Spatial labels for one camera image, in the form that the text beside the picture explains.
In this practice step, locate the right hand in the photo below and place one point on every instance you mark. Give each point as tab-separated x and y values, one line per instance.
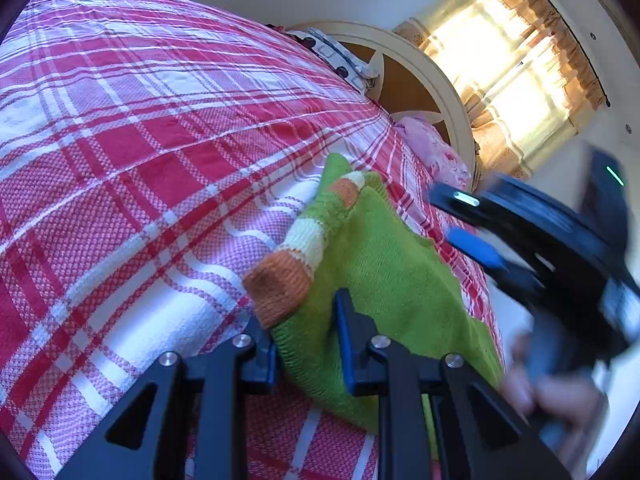
576	400

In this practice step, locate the cream wooden headboard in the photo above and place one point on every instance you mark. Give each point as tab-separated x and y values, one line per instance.
410	81

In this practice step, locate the beige curtain behind headboard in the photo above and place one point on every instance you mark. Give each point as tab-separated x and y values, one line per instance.
524	79

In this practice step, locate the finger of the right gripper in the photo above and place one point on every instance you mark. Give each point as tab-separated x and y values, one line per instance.
514	280
481	210

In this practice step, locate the red plaid bed cover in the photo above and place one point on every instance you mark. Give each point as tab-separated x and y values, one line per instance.
153	151

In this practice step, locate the green striped knit sweater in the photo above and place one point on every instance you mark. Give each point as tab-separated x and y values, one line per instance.
351	237

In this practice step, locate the pink floral pillow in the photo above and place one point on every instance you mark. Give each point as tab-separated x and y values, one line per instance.
435	152

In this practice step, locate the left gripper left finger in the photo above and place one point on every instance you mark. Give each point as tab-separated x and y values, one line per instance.
184	417

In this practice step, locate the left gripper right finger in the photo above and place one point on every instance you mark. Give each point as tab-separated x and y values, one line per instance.
435	410

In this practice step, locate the grey patterned pillow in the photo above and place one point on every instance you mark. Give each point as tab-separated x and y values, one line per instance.
362	76

